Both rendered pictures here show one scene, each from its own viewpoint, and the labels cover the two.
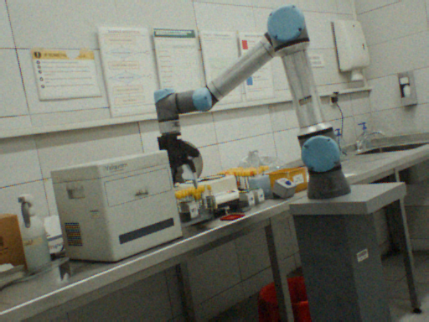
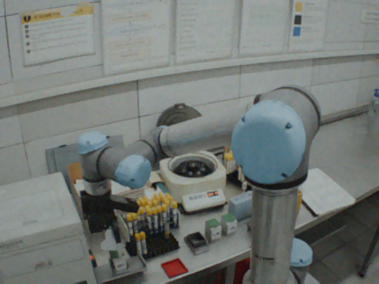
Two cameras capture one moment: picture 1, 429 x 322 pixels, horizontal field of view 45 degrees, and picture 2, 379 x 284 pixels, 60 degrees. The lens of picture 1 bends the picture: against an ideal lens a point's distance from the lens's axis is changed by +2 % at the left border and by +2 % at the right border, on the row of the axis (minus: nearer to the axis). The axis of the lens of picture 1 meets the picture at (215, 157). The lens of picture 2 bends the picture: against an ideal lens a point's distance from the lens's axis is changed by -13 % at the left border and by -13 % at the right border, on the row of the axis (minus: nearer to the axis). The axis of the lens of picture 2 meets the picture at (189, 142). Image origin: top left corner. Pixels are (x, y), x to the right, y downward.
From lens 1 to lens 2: 1.27 m
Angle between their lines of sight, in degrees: 30
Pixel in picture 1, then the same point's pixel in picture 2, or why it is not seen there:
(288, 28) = (265, 165)
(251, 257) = not seen: hidden behind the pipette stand
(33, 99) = (17, 66)
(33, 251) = not seen: outside the picture
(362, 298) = not seen: outside the picture
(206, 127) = (229, 80)
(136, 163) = (35, 239)
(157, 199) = (64, 268)
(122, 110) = (118, 66)
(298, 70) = (266, 222)
